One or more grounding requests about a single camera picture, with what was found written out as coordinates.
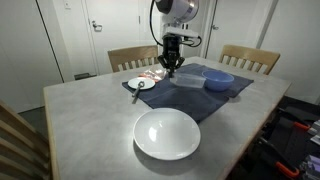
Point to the wooden chair foreground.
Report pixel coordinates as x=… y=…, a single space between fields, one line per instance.
x=25 y=152

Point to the large white plate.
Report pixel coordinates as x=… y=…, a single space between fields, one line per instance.
x=166 y=134

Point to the metal spoon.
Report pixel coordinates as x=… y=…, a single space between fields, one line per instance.
x=140 y=85

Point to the dark blue placemat far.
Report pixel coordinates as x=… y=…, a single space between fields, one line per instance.
x=239 y=83

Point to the clear plastic lunchbox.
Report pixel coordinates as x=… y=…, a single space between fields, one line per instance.
x=187 y=80

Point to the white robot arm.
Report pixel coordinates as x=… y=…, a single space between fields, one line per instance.
x=174 y=14

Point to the orange handled clamp upper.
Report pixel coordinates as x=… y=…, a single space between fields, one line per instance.
x=296 y=121

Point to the orange handled black clamp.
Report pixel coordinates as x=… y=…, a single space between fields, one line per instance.
x=277 y=160

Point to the wooden chair right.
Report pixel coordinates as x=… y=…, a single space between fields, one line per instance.
x=254 y=58

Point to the dark blue placemat near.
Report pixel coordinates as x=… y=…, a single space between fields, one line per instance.
x=198 y=103

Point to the dark blue placemat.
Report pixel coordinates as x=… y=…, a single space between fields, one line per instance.
x=198 y=103
x=239 y=83

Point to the small white plate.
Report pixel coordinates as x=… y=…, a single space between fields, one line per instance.
x=147 y=83

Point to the wooden chair left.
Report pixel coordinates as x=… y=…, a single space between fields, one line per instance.
x=133 y=57

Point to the wooden chair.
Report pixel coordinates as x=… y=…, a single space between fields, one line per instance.
x=254 y=58
x=133 y=57

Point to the blue plastic bowl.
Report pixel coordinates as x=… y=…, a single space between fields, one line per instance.
x=217 y=80

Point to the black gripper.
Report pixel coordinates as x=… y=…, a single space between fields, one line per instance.
x=170 y=58

